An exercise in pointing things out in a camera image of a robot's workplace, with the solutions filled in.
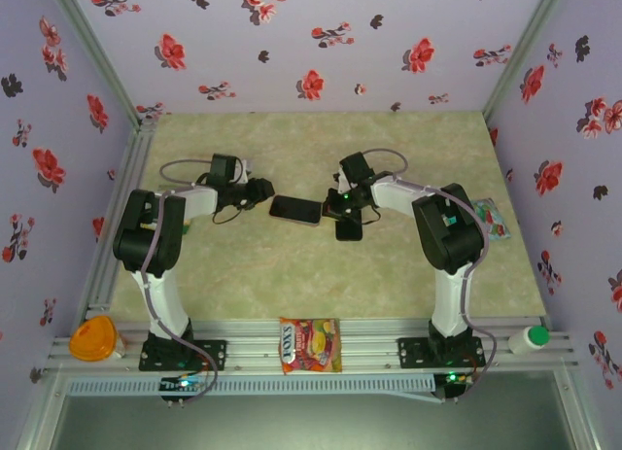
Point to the pink phone case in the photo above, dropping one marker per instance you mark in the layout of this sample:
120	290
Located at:
308	223

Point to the orange lid plastic container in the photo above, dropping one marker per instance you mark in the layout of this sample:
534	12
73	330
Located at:
92	340

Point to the teal Fox's candy bag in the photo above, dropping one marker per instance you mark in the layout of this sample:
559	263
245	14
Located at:
495	224

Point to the long aluminium mounting rail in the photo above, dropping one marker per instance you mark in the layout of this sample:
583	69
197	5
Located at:
252	348

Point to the grey metal panel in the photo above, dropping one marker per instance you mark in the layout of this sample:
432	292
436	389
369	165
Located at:
311	425

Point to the aluminium side rail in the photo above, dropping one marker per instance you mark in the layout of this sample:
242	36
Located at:
136	153

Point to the black phone case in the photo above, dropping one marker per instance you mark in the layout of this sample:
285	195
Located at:
349	231

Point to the white bottle green cap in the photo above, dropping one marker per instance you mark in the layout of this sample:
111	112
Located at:
522	342

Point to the aluminium corner post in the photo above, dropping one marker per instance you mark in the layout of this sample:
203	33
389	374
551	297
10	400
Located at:
524	51
94	51

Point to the aluminium frame beam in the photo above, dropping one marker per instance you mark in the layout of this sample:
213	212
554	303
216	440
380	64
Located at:
43	413
583	421

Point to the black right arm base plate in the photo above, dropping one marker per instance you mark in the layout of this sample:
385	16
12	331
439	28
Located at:
410	353

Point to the red Fox's candy bag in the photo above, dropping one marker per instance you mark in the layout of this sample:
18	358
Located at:
311	345

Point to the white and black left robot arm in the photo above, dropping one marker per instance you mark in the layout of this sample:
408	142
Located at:
146	236

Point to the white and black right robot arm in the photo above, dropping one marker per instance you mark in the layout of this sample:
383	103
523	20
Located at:
449	236

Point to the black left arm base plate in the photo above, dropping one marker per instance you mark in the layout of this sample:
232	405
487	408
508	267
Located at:
216	355

